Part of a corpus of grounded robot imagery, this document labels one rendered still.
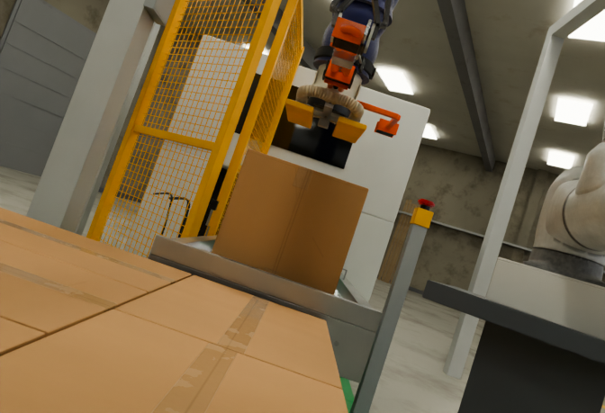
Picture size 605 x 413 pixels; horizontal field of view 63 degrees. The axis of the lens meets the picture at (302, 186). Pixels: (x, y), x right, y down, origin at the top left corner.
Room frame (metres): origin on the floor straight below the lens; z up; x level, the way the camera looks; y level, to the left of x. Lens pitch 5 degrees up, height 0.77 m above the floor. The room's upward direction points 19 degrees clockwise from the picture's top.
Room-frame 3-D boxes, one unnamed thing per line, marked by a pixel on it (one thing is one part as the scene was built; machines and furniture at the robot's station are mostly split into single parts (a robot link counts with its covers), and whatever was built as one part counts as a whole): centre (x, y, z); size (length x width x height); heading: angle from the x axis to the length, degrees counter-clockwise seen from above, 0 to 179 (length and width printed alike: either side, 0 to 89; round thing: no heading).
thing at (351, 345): (1.48, 0.01, 0.47); 0.70 x 0.03 x 0.15; 88
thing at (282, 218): (1.84, -0.01, 0.75); 0.60 x 0.40 x 0.40; 177
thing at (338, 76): (1.57, 0.00, 1.27); 0.10 x 0.08 x 0.06; 89
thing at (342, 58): (1.36, 0.01, 1.26); 0.07 x 0.07 x 0.04; 89
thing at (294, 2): (3.27, 0.38, 1.05); 1.17 x 0.10 x 2.10; 178
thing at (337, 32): (1.22, 0.02, 1.26); 0.08 x 0.07 x 0.05; 179
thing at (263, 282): (1.48, 0.01, 0.58); 0.70 x 0.03 x 0.06; 88
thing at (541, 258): (1.19, -0.66, 0.87); 0.22 x 0.18 x 0.06; 157
